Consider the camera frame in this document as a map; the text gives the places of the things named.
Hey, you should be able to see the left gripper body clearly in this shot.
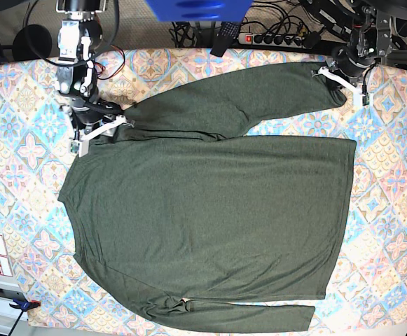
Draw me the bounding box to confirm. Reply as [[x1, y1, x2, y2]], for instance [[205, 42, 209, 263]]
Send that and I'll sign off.
[[331, 45, 378, 85]]

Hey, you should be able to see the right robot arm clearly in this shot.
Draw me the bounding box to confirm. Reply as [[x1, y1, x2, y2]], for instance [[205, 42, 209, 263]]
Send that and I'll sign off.
[[55, 1, 133, 157]]

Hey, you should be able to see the black round stool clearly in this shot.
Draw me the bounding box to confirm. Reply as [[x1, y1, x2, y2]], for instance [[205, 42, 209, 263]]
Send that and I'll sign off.
[[11, 24, 53, 62]]

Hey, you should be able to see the black remote control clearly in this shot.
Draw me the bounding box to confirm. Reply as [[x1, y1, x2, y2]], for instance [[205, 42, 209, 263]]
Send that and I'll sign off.
[[210, 22, 241, 57]]

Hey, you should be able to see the green long-sleeve T-shirt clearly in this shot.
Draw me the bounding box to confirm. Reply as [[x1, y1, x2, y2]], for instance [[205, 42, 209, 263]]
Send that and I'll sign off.
[[58, 62, 357, 333]]

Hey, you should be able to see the colourful patterned tablecloth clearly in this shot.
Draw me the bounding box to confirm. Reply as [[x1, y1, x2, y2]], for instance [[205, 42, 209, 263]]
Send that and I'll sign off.
[[0, 49, 407, 335]]

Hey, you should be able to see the white power strip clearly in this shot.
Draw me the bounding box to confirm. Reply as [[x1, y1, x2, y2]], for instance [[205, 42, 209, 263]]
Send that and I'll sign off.
[[237, 33, 303, 48]]

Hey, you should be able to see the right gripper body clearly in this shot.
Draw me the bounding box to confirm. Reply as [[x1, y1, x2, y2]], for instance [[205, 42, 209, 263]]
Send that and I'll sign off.
[[61, 97, 122, 139]]

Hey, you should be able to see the blue clamp bottom left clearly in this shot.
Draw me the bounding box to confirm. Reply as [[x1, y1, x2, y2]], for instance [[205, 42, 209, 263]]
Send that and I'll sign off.
[[8, 299, 41, 336]]

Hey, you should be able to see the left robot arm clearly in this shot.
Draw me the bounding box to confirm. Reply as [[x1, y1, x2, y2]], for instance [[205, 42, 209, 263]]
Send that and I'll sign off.
[[312, 1, 392, 108]]

